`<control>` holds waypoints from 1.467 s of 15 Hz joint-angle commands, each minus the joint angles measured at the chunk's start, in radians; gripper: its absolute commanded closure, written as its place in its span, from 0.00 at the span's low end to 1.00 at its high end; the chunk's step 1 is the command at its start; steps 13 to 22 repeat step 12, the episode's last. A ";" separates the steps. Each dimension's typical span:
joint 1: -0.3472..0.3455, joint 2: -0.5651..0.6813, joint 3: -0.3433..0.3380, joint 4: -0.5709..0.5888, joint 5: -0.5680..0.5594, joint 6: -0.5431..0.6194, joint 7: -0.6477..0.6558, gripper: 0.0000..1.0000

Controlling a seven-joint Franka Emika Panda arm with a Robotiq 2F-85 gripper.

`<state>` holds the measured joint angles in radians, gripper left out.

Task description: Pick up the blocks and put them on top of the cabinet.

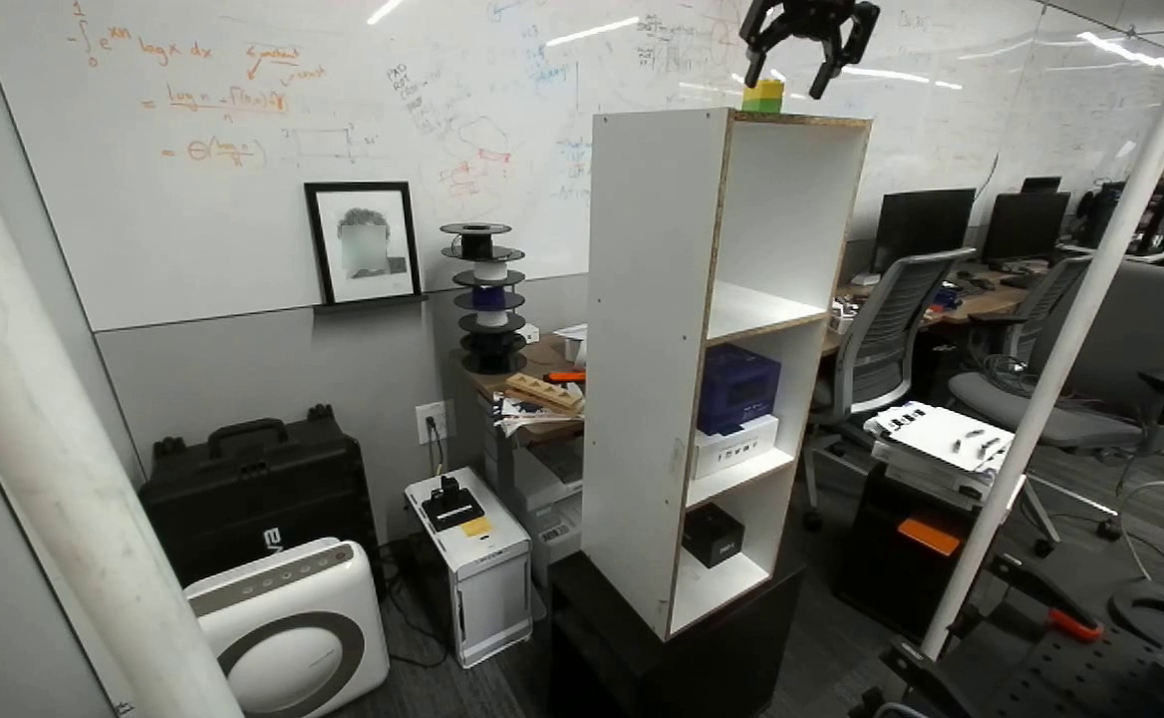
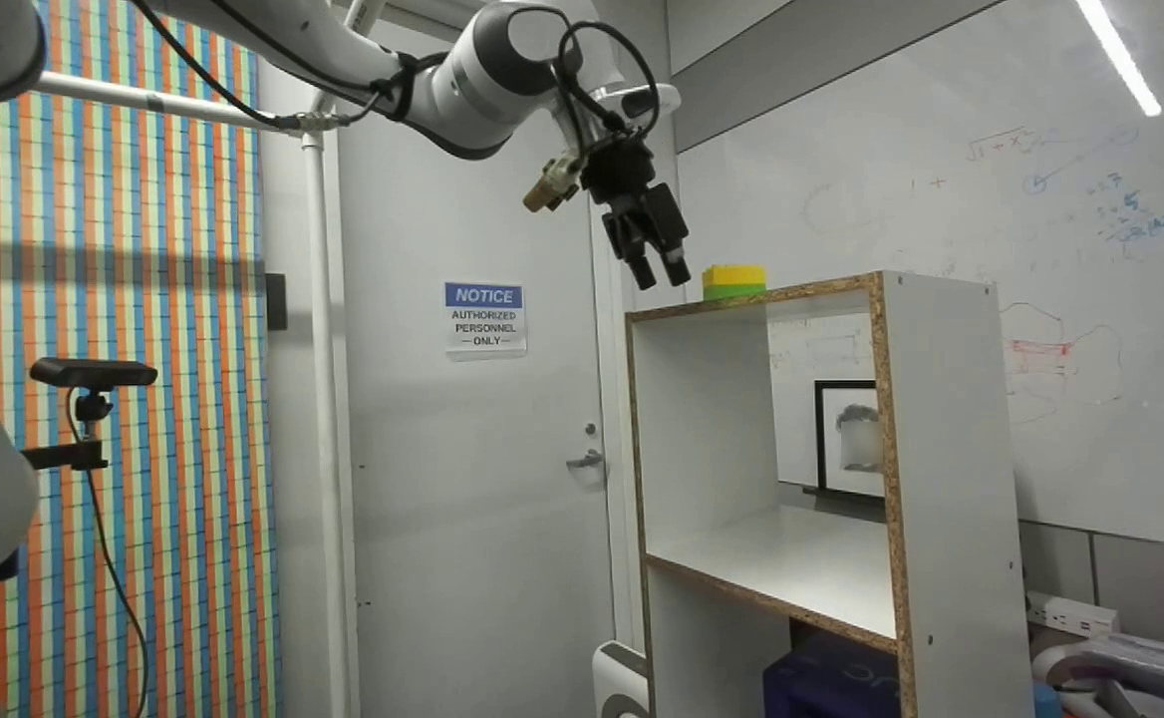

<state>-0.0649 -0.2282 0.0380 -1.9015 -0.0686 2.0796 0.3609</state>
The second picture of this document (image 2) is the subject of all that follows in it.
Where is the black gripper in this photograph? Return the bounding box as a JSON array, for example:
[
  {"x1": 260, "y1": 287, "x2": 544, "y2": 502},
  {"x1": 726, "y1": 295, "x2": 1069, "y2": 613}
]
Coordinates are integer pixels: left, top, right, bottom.
[{"x1": 578, "y1": 134, "x2": 693, "y2": 295}]

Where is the yellow and green block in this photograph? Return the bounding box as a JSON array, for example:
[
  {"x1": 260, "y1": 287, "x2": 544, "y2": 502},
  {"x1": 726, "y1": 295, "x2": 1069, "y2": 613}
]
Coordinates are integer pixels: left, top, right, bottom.
[{"x1": 697, "y1": 260, "x2": 775, "y2": 307}]

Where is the white open shelf cabinet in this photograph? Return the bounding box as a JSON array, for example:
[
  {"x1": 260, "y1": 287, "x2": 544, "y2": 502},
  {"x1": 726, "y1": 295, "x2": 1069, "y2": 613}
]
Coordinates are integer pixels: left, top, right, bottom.
[{"x1": 621, "y1": 271, "x2": 1037, "y2": 718}]

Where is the blue notice sign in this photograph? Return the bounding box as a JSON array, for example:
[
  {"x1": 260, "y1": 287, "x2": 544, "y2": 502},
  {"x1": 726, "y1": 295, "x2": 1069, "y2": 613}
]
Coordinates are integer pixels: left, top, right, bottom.
[{"x1": 443, "y1": 279, "x2": 529, "y2": 358}]

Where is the framed portrait picture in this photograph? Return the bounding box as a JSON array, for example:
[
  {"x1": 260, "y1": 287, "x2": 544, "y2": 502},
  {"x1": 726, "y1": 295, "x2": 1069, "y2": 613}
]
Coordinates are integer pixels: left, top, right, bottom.
[{"x1": 814, "y1": 375, "x2": 888, "y2": 502}]

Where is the white door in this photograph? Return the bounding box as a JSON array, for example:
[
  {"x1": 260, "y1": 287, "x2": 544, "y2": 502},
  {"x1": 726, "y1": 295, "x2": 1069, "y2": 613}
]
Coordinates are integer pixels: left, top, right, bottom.
[{"x1": 334, "y1": 0, "x2": 618, "y2": 718}]

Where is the white air purifier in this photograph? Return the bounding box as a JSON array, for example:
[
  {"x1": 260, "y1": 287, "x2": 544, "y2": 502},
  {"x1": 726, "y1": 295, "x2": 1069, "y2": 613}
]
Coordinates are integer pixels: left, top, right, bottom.
[{"x1": 590, "y1": 639, "x2": 654, "y2": 718}]

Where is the dark blue box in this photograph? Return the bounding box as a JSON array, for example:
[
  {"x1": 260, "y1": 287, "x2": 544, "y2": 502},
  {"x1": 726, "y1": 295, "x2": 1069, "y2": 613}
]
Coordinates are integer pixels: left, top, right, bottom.
[{"x1": 760, "y1": 635, "x2": 905, "y2": 718}]

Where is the ceiling light strip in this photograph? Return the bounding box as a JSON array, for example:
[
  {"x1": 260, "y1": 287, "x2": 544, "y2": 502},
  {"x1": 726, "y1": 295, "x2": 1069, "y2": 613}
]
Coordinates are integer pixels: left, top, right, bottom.
[{"x1": 1071, "y1": 0, "x2": 1164, "y2": 121}]

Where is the white power strip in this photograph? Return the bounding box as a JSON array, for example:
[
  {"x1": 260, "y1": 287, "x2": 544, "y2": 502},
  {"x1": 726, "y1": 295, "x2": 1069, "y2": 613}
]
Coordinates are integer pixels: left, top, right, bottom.
[{"x1": 1024, "y1": 590, "x2": 1121, "y2": 642}]

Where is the yellow cable connector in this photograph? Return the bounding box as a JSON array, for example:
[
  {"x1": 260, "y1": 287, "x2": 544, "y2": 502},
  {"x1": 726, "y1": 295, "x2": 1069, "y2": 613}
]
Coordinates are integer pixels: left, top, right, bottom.
[{"x1": 517, "y1": 154, "x2": 581, "y2": 214}]

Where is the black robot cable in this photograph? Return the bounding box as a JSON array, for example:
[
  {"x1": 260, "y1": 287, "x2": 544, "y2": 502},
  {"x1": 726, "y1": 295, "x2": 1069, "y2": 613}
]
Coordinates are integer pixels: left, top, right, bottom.
[{"x1": 525, "y1": 3, "x2": 666, "y2": 149}]

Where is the metal door handle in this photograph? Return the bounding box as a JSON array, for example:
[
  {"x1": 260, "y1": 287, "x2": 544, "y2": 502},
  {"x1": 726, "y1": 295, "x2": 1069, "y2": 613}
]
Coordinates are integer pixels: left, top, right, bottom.
[{"x1": 561, "y1": 445, "x2": 609, "y2": 489}]

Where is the white frame pole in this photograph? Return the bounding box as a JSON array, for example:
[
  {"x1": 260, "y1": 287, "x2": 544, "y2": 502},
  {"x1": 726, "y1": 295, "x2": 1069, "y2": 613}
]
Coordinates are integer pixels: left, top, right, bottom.
[{"x1": 36, "y1": 70, "x2": 362, "y2": 718}]

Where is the black wall switch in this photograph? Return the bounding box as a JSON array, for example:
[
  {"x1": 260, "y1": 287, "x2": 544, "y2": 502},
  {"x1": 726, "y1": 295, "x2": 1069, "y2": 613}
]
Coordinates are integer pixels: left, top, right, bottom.
[{"x1": 264, "y1": 271, "x2": 290, "y2": 335}]

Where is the wall whiteboard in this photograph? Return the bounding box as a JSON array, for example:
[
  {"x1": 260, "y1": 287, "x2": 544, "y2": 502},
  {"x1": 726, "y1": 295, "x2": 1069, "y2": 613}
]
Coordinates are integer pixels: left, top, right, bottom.
[{"x1": 674, "y1": 0, "x2": 1164, "y2": 554}]

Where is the black stereo camera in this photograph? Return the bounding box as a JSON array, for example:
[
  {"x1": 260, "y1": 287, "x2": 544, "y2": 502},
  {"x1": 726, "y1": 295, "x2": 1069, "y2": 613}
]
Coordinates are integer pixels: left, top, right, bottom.
[{"x1": 30, "y1": 355, "x2": 164, "y2": 396}]

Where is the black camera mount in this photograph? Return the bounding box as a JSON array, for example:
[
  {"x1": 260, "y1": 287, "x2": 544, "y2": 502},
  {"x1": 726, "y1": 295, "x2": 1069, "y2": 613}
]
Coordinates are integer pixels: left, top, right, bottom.
[{"x1": 19, "y1": 387, "x2": 117, "y2": 476}]

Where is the thin black camera cable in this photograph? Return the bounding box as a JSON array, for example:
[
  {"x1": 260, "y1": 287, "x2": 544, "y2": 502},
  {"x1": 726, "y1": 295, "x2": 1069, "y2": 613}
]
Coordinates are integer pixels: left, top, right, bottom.
[{"x1": 75, "y1": 464, "x2": 159, "y2": 718}]

